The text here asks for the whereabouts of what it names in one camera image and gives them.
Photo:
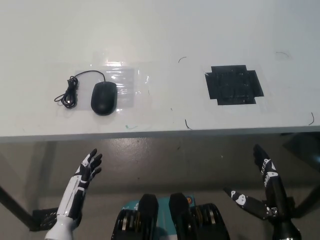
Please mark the black and white right hand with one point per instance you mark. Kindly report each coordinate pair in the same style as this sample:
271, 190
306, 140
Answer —
276, 192

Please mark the white and black left hand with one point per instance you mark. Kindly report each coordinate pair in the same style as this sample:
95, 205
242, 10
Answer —
75, 195

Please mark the black computer mouse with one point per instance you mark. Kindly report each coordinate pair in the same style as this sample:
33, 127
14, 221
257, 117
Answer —
103, 98

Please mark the black table leg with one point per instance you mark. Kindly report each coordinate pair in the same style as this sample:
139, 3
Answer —
15, 205
308, 200

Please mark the black table foot plate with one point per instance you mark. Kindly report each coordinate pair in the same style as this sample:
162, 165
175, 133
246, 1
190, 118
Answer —
43, 217

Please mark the black tape patch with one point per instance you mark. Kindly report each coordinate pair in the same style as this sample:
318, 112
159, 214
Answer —
233, 85

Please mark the transparent tape sheet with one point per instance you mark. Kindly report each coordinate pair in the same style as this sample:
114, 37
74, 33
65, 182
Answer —
127, 80

